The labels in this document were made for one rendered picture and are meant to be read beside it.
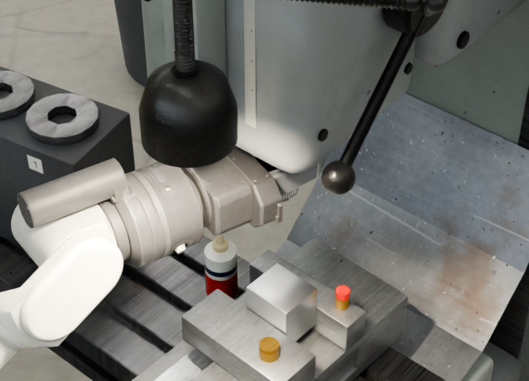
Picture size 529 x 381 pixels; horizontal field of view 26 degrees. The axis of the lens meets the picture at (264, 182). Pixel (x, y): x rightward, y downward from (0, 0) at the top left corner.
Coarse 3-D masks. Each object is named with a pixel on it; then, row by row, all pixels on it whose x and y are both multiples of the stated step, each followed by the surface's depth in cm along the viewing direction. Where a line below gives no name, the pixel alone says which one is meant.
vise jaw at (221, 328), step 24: (192, 312) 129; (216, 312) 129; (240, 312) 129; (192, 336) 129; (216, 336) 126; (240, 336) 126; (264, 336) 126; (216, 360) 127; (240, 360) 124; (288, 360) 123; (312, 360) 124
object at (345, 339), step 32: (320, 256) 141; (320, 288) 131; (352, 288) 137; (384, 288) 137; (320, 320) 130; (352, 320) 128; (384, 320) 134; (192, 352) 129; (320, 352) 129; (352, 352) 131
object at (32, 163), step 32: (0, 96) 146; (32, 96) 145; (64, 96) 144; (0, 128) 141; (32, 128) 139; (64, 128) 139; (96, 128) 141; (128, 128) 145; (0, 160) 143; (32, 160) 139; (64, 160) 137; (96, 160) 140; (128, 160) 147; (0, 192) 147; (0, 224) 152
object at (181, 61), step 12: (180, 0) 77; (180, 12) 78; (192, 12) 78; (180, 24) 78; (192, 24) 79; (180, 36) 79; (192, 36) 79; (180, 48) 79; (192, 48) 80; (180, 60) 80; (192, 60) 80
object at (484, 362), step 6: (480, 360) 148; (486, 360) 148; (492, 360) 149; (474, 366) 147; (480, 366) 147; (486, 366) 148; (492, 366) 148; (468, 372) 146; (474, 372) 146; (480, 372) 147; (486, 372) 147; (468, 378) 146; (474, 378) 146; (480, 378) 147; (486, 378) 148
